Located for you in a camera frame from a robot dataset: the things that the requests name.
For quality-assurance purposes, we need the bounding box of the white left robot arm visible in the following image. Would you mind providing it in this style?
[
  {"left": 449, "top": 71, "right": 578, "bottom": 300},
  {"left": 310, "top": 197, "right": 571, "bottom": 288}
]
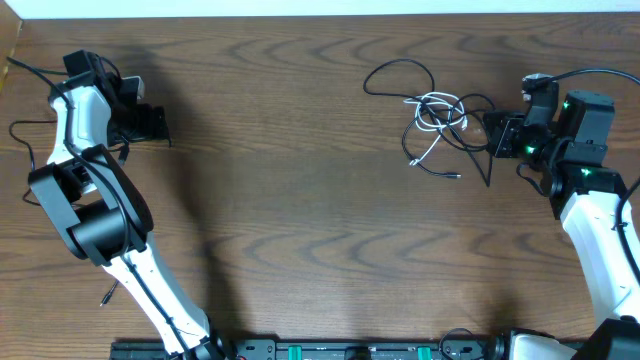
[{"left": 28, "top": 50, "right": 236, "bottom": 359}]

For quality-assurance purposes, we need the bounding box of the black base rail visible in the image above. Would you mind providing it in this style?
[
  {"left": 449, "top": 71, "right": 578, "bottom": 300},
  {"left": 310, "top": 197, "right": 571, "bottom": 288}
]
[{"left": 109, "top": 326, "right": 506, "bottom": 360}]

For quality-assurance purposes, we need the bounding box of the white USB cable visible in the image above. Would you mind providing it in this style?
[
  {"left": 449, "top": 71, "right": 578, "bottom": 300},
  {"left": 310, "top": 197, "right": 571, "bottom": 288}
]
[{"left": 402, "top": 90, "right": 472, "bottom": 168}]

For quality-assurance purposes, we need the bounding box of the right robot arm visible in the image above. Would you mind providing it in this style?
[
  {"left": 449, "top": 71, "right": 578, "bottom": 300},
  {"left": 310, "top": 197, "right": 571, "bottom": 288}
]
[{"left": 483, "top": 74, "right": 639, "bottom": 359}]

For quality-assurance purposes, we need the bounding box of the cardboard side panel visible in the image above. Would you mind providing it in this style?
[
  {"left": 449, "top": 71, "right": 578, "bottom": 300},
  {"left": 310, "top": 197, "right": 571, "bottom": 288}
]
[{"left": 0, "top": 0, "right": 23, "bottom": 87}]

